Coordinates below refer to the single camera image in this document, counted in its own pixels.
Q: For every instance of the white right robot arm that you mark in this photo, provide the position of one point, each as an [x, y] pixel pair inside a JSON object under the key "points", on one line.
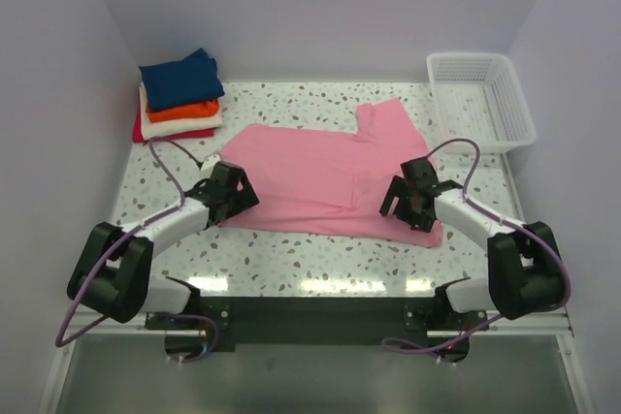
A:
{"points": [[524, 271]]}

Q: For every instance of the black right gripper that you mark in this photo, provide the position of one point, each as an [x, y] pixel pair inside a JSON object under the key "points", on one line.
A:
{"points": [[398, 188]]}

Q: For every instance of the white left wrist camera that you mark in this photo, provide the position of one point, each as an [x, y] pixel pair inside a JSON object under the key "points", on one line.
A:
{"points": [[208, 164]]}

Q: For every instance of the pink t shirt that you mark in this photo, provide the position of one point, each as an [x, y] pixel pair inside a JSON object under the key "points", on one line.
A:
{"points": [[330, 183]]}

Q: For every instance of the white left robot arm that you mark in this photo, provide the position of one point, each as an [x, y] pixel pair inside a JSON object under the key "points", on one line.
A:
{"points": [[113, 273]]}

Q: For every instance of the folded orange t shirt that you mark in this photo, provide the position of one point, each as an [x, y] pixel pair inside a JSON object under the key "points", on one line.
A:
{"points": [[196, 110]]}

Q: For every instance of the folded cream white t shirt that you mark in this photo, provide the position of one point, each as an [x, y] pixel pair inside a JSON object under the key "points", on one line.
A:
{"points": [[170, 127]]}

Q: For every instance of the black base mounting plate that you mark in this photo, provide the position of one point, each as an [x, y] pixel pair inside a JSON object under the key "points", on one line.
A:
{"points": [[310, 321]]}

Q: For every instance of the white plastic basket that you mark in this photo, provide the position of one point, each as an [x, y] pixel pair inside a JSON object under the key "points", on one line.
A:
{"points": [[478, 96]]}

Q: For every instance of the aluminium rail frame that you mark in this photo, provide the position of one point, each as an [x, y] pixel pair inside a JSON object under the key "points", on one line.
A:
{"points": [[524, 366]]}

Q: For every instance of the folded crimson red t shirt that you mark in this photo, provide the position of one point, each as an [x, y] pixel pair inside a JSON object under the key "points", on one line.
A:
{"points": [[139, 136]]}

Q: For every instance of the folded navy blue t shirt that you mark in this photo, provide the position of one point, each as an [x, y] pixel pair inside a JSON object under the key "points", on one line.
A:
{"points": [[190, 80]]}

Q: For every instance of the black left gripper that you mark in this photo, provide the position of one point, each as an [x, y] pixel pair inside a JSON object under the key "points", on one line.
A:
{"points": [[244, 200]]}

